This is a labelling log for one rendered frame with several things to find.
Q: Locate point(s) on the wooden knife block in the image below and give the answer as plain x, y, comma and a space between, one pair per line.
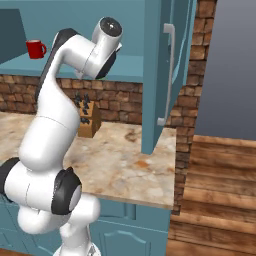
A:
91, 123

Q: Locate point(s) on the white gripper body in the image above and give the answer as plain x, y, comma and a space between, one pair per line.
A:
79, 73

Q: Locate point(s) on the teal base cabinet door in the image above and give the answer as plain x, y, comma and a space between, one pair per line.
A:
133, 241

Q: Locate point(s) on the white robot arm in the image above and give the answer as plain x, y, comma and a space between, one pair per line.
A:
50, 133

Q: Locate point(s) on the teal base cabinet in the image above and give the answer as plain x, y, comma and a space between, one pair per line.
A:
150, 226

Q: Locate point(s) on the teal drawer front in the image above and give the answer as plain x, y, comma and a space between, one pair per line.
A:
116, 210

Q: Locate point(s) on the red mug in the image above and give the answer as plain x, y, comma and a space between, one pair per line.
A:
34, 49

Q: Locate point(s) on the teal wall cabinet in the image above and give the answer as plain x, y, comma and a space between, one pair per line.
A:
133, 40

